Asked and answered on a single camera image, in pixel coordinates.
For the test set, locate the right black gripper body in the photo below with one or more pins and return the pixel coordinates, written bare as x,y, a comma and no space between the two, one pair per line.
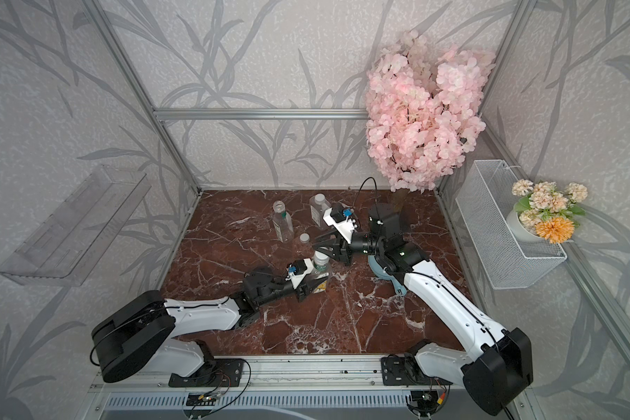
363,245

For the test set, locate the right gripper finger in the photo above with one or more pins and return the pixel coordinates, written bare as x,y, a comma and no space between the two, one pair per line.
335,252
329,238

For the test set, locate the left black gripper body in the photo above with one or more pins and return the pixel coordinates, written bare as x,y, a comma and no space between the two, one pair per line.
279,289

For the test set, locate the square clear plastic bottle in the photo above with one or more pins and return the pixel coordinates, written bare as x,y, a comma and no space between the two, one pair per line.
318,205

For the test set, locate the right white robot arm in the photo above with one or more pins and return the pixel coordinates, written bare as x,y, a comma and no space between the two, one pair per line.
494,365

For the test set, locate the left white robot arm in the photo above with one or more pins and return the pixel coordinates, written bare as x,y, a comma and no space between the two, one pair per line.
146,335

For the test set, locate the blue dustpan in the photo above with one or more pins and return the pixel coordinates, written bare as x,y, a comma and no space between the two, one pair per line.
380,273

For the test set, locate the pink artificial blossom tree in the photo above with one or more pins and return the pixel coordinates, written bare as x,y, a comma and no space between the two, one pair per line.
423,110

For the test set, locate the right base wiring bundle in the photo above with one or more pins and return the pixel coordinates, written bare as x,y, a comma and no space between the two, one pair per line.
425,401

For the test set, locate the potted pastel flower bouquet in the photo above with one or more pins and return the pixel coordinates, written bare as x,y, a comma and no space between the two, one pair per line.
545,214

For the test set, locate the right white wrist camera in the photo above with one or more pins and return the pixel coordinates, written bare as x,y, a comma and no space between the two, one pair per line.
343,220

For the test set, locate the white wire mesh basket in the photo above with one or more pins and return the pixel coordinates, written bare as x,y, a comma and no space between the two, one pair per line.
512,258

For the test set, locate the clear acrylic wall shelf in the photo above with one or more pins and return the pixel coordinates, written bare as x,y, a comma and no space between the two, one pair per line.
66,247

